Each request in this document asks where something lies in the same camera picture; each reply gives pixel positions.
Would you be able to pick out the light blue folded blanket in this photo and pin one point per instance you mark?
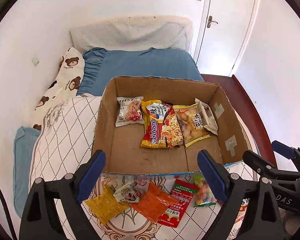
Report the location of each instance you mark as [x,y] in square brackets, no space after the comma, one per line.
[23,144]

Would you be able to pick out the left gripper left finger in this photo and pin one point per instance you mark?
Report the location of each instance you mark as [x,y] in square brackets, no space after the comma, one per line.
[40,218]

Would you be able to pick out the Franzzi chocolate biscuit packet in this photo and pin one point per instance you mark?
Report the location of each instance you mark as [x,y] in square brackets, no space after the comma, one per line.
[208,118]

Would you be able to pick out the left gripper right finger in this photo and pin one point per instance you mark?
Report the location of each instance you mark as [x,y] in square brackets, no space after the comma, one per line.
[262,218]

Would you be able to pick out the panda print snack bag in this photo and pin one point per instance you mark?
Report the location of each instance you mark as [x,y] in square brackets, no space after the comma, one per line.
[242,210]

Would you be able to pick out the white wall socket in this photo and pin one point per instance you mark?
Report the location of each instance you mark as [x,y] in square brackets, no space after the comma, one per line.
[35,61]

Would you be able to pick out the white candy packet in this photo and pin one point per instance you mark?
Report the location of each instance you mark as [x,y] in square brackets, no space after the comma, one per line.
[128,193]

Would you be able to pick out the white oat cookie packet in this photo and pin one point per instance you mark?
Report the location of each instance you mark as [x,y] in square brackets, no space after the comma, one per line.
[129,111]

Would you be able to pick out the bear print pillow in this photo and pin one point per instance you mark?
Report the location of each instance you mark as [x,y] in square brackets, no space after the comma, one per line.
[63,88]

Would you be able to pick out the open cardboard box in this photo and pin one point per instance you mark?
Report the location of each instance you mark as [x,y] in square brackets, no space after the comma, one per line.
[121,145]

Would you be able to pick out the blue bed sheet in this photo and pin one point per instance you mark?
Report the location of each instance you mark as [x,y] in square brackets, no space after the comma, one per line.
[102,65]

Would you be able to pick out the dark red wooden footboard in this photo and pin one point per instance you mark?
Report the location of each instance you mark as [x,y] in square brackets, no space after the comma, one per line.
[244,106]

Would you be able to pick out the colourful candy balls bag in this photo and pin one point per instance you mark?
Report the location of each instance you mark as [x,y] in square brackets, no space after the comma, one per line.
[204,195]

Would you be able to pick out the metal door handle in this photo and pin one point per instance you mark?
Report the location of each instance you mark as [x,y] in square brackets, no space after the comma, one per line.
[210,21]

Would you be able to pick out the yellow cookie snack bag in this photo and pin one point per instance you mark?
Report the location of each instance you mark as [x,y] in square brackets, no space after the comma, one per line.
[191,123]

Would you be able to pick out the white patterned quilt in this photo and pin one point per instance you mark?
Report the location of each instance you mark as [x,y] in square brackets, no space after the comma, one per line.
[66,142]

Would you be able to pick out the orange snack packet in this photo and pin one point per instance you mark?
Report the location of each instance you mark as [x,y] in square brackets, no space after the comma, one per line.
[154,203]

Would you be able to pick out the Sedaap instant noodle packet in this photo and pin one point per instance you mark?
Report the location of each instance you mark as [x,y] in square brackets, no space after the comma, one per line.
[161,125]

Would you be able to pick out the white door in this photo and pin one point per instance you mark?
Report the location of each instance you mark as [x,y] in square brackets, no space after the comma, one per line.
[220,48]

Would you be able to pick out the yellow snack packet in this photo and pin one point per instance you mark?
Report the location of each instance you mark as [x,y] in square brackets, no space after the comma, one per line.
[105,206]

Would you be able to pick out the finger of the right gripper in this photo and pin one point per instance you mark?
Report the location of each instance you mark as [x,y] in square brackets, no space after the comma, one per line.
[288,152]
[266,169]

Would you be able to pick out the white quilted headboard cover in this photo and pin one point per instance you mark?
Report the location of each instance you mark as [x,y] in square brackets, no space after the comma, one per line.
[135,33]

